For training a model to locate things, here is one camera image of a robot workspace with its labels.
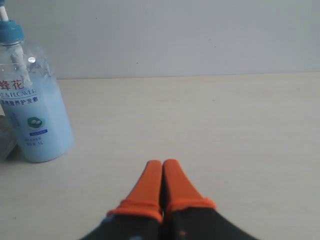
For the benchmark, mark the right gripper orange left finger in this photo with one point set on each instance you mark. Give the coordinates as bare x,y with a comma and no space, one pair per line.
139,216

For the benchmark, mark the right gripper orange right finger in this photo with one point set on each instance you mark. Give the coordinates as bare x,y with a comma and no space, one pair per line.
188,215

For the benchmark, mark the blue pump lotion bottle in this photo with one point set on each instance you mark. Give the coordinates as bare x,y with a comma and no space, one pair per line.
30,96

